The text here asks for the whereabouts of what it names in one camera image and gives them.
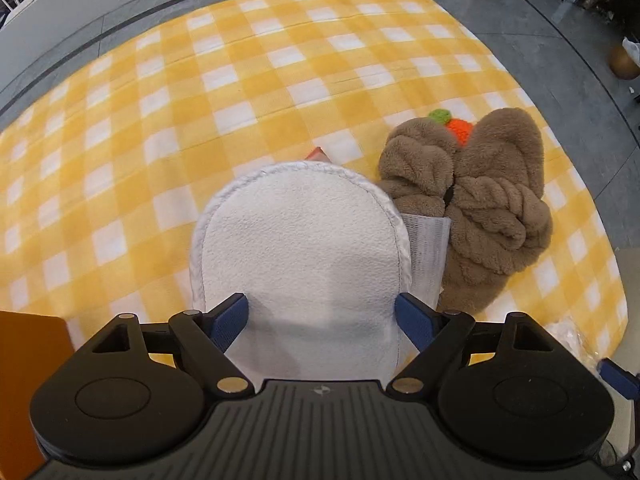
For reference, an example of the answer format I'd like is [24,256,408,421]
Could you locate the clear plastic wrapper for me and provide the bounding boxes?
[544,315,603,377]

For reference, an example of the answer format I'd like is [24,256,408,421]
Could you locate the yellow white checkered blanket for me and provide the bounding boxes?
[0,0,629,361]

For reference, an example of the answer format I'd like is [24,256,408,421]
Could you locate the orange storage box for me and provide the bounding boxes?
[0,311,74,479]

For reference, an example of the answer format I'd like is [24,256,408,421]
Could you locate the brown round pot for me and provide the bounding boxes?
[608,44,640,80]

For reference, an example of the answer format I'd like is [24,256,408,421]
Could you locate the orange knitted carrot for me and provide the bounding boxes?
[427,108,474,146]

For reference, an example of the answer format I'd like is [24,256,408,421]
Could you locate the brown plush slipper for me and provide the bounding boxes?
[378,118,458,218]
[438,108,553,314]

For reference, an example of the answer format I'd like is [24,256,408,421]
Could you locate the white terry slipper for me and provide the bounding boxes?
[190,162,411,385]

